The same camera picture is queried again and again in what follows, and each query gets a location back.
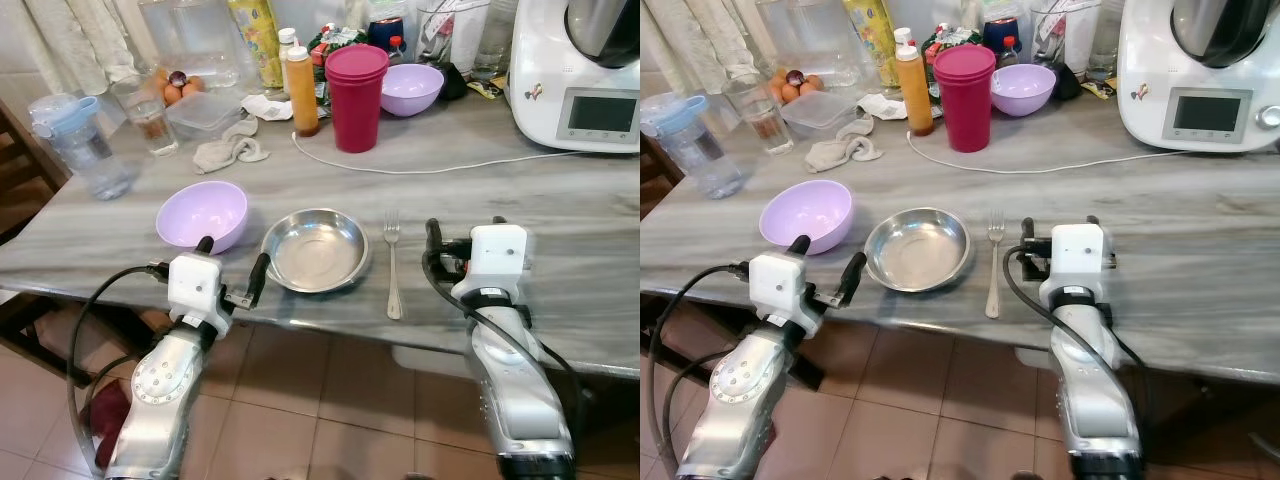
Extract clear drinking glass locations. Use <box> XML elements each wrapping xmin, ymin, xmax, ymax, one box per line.
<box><xmin>722</xmin><ymin>72</ymin><xmax>794</xmax><ymax>155</ymax></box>
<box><xmin>111</xmin><ymin>75</ymin><xmax>180</xmax><ymax>157</ymax></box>

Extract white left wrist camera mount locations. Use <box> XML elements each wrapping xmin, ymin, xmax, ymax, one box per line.
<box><xmin>748</xmin><ymin>252</ymin><xmax>824</xmax><ymax>337</ymax></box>
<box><xmin>167</xmin><ymin>253</ymin><xmax>233</xmax><ymax>333</ymax></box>

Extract grey crumpled cloth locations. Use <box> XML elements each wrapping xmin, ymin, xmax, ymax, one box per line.
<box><xmin>805</xmin><ymin>117</ymin><xmax>885</xmax><ymax>174</ymax></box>
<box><xmin>192</xmin><ymin>119</ymin><xmax>272</xmax><ymax>175</ymax></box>

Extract silver metal fork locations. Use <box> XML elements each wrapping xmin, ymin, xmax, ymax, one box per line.
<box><xmin>984</xmin><ymin>209</ymin><xmax>1006</xmax><ymax>320</ymax></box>
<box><xmin>384</xmin><ymin>209</ymin><xmax>404</xmax><ymax>322</ymax></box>

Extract dark blue jar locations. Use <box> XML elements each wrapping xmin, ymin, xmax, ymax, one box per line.
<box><xmin>366</xmin><ymin>14</ymin><xmax>409</xmax><ymax>67</ymax></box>
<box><xmin>981</xmin><ymin>14</ymin><xmax>1024</xmax><ymax>67</ymax></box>

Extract tall clear glass bottle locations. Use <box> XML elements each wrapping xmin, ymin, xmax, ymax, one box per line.
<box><xmin>1085</xmin><ymin>0</ymin><xmax>1127</xmax><ymax>82</ymax></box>
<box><xmin>470</xmin><ymin>0</ymin><xmax>522</xmax><ymax>82</ymax></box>

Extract orange sauce bottle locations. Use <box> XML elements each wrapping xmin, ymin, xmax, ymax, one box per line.
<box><xmin>895</xmin><ymin>43</ymin><xmax>936</xmax><ymax>137</ymax></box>
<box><xmin>285</xmin><ymin>45</ymin><xmax>322</xmax><ymax>139</ymax></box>

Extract clear plastic food container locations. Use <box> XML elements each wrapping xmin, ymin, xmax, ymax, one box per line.
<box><xmin>780</xmin><ymin>89</ymin><xmax>860</xmax><ymax>140</ymax></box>
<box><xmin>165</xmin><ymin>91</ymin><xmax>245</xmax><ymax>142</ymax></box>

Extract clear glass pitcher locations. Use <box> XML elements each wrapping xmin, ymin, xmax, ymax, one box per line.
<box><xmin>1029</xmin><ymin>0</ymin><xmax>1102</xmax><ymax>77</ymax></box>
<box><xmin>414</xmin><ymin>0</ymin><xmax>492</xmax><ymax>77</ymax></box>

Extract magenta plastic cup stack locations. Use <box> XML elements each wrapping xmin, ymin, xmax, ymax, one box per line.
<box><xmin>325</xmin><ymin>44</ymin><xmax>390</xmax><ymax>155</ymax></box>
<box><xmin>934</xmin><ymin>44</ymin><xmax>999</xmax><ymax>155</ymax></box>

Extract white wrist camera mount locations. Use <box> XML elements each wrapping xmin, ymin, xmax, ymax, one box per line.
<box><xmin>167</xmin><ymin>253</ymin><xmax>233</xmax><ymax>333</ymax></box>
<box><xmin>748</xmin><ymin>252</ymin><xmax>824</xmax><ymax>337</ymax></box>
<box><xmin>468</xmin><ymin>225</ymin><xmax>530</xmax><ymax>292</ymax></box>
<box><xmin>1047</xmin><ymin>222</ymin><xmax>1112</xmax><ymax>292</ymax></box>

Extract brown wooden chair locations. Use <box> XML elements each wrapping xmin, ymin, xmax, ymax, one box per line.
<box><xmin>640</xmin><ymin>130</ymin><xmax>669</xmax><ymax>219</ymax></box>
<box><xmin>0</xmin><ymin>98</ymin><xmax>72</xmax><ymax>243</ymax></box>

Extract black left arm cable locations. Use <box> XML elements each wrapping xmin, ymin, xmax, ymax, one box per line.
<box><xmin>647</xmin><ymin>262</ymin><xmax>761</xmax><ymax>480</ymax></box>
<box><xmin>67</xmin><ymin>262</ymin><xmax>171</xmax><ymax>477</ymax></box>

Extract small black object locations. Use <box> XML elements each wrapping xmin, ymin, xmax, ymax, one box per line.
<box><xmin>1050</xmin><ymin>62</ymin><xmax>1082</xmax><ymax>102</ymax></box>
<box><xmin>437</xmin><ymin>62</ymin><xmax>470</xmax><ymax>102</ymax></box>

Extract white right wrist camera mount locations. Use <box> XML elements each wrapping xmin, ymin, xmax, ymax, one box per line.
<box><xmin>1047</xmin><ymin>222</ymin><xmax>1112</xmax><ymax>292</ymax></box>
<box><xmin>468</xmin><ymin>225</ymin><xmax>530</xmax><ymax>292</ymax></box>

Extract red cloth item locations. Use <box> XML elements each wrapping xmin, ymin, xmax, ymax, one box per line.
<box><xmin>87</xmin><ymin>384</ymin><xmax>137</xmax><ymax>473</ymax></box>

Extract shallow stainless steel plate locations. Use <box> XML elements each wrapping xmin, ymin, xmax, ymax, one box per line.
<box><xmin>261</xmin><ymin>208</ymin><xmax>371</xmax><ymax>295</ymax></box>
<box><xmin>864</xmin><ymin>207</ymin><xmax>973</xmax><ymax>294</ymax></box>

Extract green snack package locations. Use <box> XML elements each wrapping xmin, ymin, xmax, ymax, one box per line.
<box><xmin>920</xmin><ymin>26</ymin><xmax>987</xmax><ymax>101</ymax></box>
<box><xmin>308</xmin><ymin>24</ymin><xmax>370</xmax><ymax>107</ymax></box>

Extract clear water jug blue lid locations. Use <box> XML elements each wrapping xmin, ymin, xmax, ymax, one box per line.
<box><xmin>640</xmin><ymin>92</ymin><xmax>747</xmax><ymax>200</ymax></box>
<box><xmin>28</xmin><ymin>94</ymin><xmax>140</xmax><ymax>202</ymax></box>

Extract lilac plastic bowl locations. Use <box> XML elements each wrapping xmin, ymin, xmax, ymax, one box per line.
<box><xmin>759</xmin><ymin>180</ymin><xmax>855</xmax><ymax>255</ymax></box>
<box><xmin>990</xmin><ymin>64</ymin><xmax>1058</xmax><ymax>118</ymax></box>
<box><xmin>155</xmin><ymin>180</ymin><xmax>250</xmax><ymax>255</ymax></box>
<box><xmin>380</xmin><ymin>64</ymin><xmax>446</xmax><ymax>118</ymax></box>

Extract white crumpled tissue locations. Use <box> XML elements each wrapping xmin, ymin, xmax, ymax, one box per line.
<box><xmin>857</xmin><ymin>92</ymin><xmax>907</xmax><ymax>120</ymax></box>
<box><xmin>242</xmin><ymin>93</ymin><xmax>295</xmax><ymax>122</ymax></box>

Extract white kitchen cooking machine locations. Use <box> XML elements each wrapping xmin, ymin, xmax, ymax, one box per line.
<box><xmin>508</xmin><ymin>0</ymin><xmax>641</xmax><ymax>154</ymax></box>
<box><xmin>1117</xmin><ymin>0</ymin><xmax>1280</xmax><ymax>154</ymax></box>

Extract yellow food package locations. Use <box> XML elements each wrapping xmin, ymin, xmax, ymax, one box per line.
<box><xmin>228</xmin><ymin>0</ymin><xmax>285</xmax><ymax>90</ymax></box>
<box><xmin>843</xmin><ymin>0</ymin><xmax>900</xmax><ymax>87</ymax></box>

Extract white power cable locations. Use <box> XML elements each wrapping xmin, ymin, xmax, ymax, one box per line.
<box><xmin>291</xmin><ymin>130</ymin><xmax>583</xmax><ymax>176</ymax></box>
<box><xmin>905</xmin><ymin>130</ymin><xmax>1189</xmax><ymax>176</ymax></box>

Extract large clear plastic jar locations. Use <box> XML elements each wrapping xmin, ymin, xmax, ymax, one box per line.
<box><xmin>755</xmin><ymin>0</ymin><xmax>853</xmax><ymax>87</ymax></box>
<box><xmin>138</xmin><ymin>0</ymin><xmax>242</xmax><ymax>90</ymax></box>

